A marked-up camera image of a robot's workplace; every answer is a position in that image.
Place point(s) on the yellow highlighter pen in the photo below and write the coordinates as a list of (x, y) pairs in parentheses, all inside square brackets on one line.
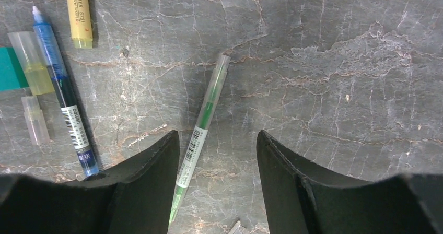
[(80, 23)]

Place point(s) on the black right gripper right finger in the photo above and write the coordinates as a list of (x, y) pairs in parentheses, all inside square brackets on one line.
[(301, 196)]

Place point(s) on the clear small pen cap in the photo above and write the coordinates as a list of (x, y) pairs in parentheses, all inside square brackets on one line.
[(35, 121)]

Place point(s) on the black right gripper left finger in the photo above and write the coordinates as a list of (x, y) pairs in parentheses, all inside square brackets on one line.
[(134, 196)]

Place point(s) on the clear yellow pen cap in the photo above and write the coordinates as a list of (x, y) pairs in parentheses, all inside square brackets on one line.
[(28, 52)]

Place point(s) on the green highlighter pen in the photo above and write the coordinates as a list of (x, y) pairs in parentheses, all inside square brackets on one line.
[(199, 133)]

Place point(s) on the blue pen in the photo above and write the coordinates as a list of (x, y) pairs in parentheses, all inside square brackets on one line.
[(64, 92)]

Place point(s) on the teal block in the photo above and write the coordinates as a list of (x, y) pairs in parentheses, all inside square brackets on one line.
[(12, 75)]

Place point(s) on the clear cap near rail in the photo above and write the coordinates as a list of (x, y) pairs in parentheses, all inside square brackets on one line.
[(237, 228)]

